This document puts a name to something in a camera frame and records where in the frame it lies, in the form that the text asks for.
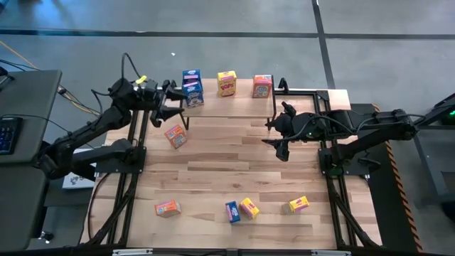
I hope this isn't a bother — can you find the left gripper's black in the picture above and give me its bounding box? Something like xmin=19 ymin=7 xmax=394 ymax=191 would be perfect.
xmin=136 ymin=80 xmax=186 ymax=127

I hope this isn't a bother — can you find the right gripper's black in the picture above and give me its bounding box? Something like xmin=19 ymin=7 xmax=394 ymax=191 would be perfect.
xmin=262 ymin=102 xmax=330 ymax=162

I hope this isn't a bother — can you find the blue Frosted Flakes cereal box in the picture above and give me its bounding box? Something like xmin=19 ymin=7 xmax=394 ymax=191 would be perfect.
xmin=182 ymin=69 xmax=203 ymax=83
xmin=181 ymin=80 xmax=205 ymax=109
xmin=225 ymin=201 xmax=242 ymax=224

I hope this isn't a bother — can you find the orange Mini Wheats cereal box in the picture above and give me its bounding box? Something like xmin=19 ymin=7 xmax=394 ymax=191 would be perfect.
xmin=154 ymin=199 xmax=182 ymax=218
xmin=252 ymin=74 xmax=273 ymax=99
xmin=164 ymin=124 xmax=188 ymax=149

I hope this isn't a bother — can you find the yellow Corn Pops cereal box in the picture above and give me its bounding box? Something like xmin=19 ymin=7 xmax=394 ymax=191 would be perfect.
xmin=282 ymin=196 xmax=311 ymax=215
xmin=238 ymin=197 xmax=261 ymax=220
xmin=217 ymin=70 xmax=238 ymax=98

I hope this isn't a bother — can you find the wooden shelf with black legs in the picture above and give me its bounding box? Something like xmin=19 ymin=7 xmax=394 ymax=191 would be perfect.
xmin=178 ymin=78 xmax=277 ymax=131

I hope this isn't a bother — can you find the white cardboard box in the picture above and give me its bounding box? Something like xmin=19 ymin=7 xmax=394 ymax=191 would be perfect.
xmin=62 ymin=148 xmax=97 ymax=190

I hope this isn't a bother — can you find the black mat with hazard stripe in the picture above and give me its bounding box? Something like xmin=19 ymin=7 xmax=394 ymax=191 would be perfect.
xmin=350 ymin=102 xmax=426 ymax=253

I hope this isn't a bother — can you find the grey desk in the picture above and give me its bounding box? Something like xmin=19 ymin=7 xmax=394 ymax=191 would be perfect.
xmin=0 ymin=69 xmax=63 ymax=252

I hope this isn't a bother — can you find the dark metal stand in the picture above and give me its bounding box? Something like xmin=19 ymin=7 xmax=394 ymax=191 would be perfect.
xmin=414 ymin=92 xmax=455 ymax=214

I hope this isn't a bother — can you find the black keyboard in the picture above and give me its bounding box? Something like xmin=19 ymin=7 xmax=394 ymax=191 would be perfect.
xmin=0 ymin=116 xmax=23 ymax=156

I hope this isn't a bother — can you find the black computer with green light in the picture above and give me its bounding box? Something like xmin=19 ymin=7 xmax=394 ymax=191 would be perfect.
xmin=432 ymin=92 xmax=455 ymax=126

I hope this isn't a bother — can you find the small caster wheel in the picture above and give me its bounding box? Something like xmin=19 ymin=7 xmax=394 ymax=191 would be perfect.
xmin=39 ymin=230 xmax=55 ymax=245

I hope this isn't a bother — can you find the black aluminium table frame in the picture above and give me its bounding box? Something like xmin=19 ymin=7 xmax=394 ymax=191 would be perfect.
xmin=83 ymin=87 xmax=381 ymax=250

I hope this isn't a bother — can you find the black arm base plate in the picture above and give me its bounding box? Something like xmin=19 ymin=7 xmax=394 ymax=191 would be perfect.
xmin=318 ymin=147 xmax=370 ymax=176
xmin=95 ymin=146 xmax=147 ymax=175

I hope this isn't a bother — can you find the silver metal bracket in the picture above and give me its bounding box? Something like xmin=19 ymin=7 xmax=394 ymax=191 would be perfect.
xmin=311 ymin=250 xmax=352 ymax=256
xmin=112 ymin=248 xmax=154 ymax=256

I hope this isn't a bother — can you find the orange floor cable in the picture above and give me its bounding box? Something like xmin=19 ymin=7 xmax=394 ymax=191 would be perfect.
xmin=0 ymin=39 xmax=109 ymax=120

